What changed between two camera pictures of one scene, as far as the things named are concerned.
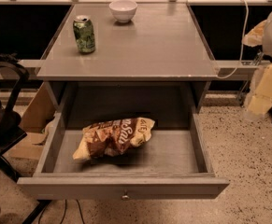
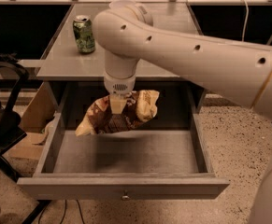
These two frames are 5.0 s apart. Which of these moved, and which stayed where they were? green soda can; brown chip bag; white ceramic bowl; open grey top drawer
Moved: brown chip bag
Stayed: green soda can; white ceramic bowl; open grey top drawer
